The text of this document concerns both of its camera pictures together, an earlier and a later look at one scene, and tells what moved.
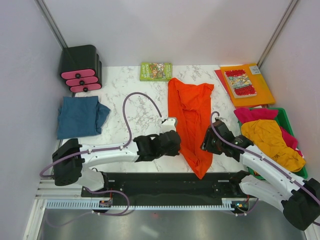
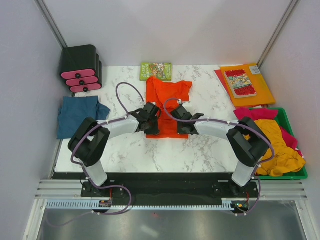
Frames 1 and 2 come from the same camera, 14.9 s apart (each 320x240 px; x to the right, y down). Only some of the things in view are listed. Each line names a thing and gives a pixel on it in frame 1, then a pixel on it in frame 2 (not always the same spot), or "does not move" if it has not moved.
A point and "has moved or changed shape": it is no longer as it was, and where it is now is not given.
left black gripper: x=174 y=152 to x=155 y=131
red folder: x=218 y=73 does not move
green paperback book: x=155 y=71 does not move
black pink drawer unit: x=81 y=68 does not move
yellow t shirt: x=267 y=135 does not move
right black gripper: x=206 y=145 to x=179 y=130
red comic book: x=240 y=83 does not move
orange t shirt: x=189 y=103 has moved or changed shape
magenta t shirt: x=245 y=114 does not move
